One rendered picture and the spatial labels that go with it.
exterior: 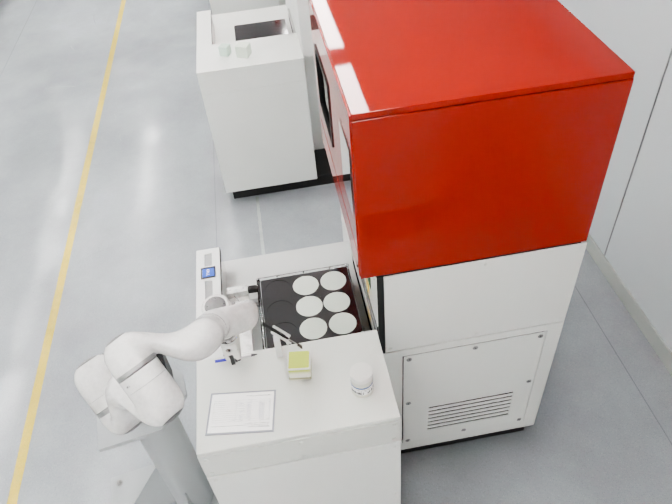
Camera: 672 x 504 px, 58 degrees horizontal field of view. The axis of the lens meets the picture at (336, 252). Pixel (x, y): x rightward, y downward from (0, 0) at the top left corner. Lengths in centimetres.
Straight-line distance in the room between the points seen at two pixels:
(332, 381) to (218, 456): 41
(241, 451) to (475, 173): 107
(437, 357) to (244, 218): 214
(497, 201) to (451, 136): 30
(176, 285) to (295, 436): 204
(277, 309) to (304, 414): 51
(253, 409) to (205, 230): 227
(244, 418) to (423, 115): 105
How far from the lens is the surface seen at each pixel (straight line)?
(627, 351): 348
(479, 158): 173
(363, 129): 157
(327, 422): 193
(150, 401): 144
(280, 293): 236
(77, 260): 422
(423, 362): 234
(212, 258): 247
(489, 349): 239
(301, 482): 218
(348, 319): 224
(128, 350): 143
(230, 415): 199
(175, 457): 253
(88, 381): 181
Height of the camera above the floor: 263
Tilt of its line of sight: 44 degrees down
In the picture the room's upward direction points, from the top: 6 degrees counter-clockwise
